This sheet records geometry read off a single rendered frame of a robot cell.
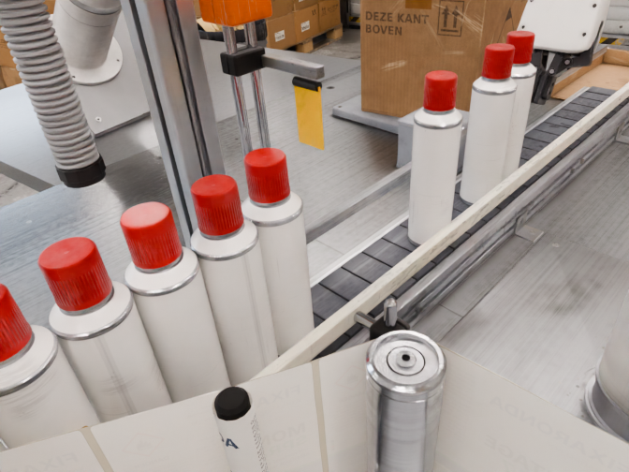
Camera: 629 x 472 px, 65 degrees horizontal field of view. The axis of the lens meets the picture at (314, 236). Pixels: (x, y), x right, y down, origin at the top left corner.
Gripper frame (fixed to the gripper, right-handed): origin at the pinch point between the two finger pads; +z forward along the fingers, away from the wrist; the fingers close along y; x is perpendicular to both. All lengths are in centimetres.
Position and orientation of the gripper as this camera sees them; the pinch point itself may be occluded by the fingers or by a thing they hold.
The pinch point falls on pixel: (540, 89)
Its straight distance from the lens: 81.2
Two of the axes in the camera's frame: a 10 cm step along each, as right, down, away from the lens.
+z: -1.8, 9.2, 3.5
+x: 6.8, -1.4, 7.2
